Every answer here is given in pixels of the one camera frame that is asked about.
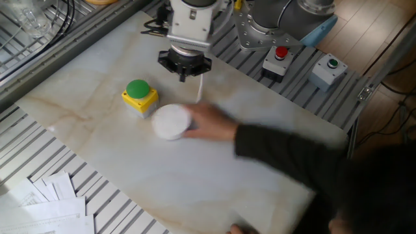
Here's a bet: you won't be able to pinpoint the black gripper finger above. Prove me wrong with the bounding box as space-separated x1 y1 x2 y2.
158 50 183 83
182 57 213 83

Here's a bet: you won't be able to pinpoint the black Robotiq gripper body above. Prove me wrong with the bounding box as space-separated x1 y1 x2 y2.
168 45 206 75

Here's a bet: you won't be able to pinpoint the round white power strip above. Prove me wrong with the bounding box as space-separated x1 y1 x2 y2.
151 103 192 141

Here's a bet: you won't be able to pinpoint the right forearm dark sleeve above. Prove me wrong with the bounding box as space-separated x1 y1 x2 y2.
234 123 350 173

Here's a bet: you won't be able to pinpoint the yellow box green mushroom button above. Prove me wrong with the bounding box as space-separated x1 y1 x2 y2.
121 79 160 119

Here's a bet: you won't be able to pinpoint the grey box red button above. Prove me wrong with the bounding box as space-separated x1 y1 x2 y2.
261 45 295 83

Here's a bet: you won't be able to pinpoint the grey box green button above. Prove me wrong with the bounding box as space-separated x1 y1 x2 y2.
307 53 348 92

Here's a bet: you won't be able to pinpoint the person's right hand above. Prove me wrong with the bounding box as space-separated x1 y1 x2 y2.
183 102 240 142

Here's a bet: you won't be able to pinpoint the person's left hand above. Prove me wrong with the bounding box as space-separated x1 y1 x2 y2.
226 224 257 234

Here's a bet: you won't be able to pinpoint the round wooden disc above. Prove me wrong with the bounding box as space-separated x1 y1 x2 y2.
84 0 120 6

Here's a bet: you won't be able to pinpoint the clear glass beaker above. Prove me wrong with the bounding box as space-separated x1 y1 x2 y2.
6 0 53 38

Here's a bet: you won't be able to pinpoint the white paper sheet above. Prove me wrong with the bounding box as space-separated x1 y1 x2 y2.
0 178 49 209
32 177 59 202
42 171 77 201
0 196 87 225
0 214 95 234

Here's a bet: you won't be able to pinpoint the person with dark hair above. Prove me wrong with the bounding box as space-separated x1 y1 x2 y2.
292 142 416 234

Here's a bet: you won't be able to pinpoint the white power strip cable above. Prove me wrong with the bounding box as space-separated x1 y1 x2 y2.
196 73 204 103

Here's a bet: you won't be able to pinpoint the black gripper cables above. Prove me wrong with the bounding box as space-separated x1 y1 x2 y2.
140 5 173 37

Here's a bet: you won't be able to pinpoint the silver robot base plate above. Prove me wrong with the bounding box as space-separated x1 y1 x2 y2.
233 6 305 53

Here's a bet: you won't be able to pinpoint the grey table frame rail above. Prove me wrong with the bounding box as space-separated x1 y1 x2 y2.
0 0 153 110

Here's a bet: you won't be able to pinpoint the black cables behind rail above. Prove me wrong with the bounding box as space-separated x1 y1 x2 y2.
0 0 76 79

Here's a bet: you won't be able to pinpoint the aluminium frame bar with bracket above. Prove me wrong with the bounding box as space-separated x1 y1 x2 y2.
357 19 416 101

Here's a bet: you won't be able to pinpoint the black floor cables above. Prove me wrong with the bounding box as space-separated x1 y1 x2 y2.
354 61 416 144

